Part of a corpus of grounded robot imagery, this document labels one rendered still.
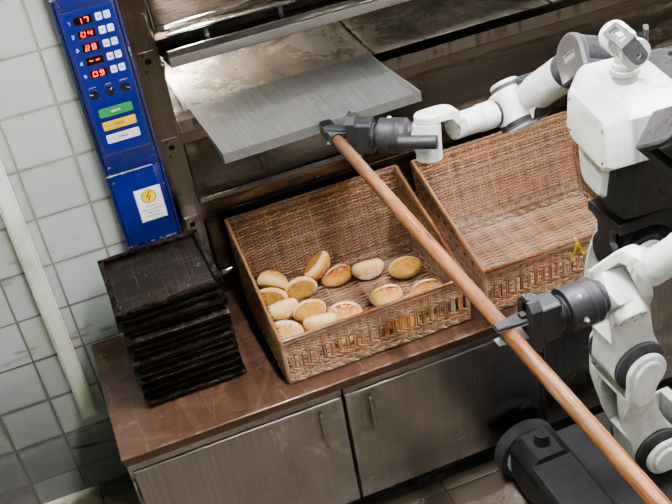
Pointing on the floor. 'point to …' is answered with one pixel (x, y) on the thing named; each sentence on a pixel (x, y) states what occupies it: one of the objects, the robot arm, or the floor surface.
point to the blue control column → (127, 182)
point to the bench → (343, 415)
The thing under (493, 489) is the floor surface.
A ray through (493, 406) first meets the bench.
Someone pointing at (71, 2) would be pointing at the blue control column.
